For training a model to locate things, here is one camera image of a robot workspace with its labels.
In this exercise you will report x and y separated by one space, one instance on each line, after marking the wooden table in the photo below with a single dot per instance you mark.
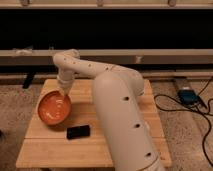
47 147

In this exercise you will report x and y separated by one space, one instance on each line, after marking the blue power adapter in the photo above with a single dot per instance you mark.
187 97

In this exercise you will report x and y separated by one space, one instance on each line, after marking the orange ceramic bowl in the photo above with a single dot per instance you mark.
54 108

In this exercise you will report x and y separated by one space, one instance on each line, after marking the black rectangular box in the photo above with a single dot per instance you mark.
78 132

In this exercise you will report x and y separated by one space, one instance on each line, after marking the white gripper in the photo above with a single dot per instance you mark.
65 80

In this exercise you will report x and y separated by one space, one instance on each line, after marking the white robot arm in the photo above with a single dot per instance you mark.
115 93

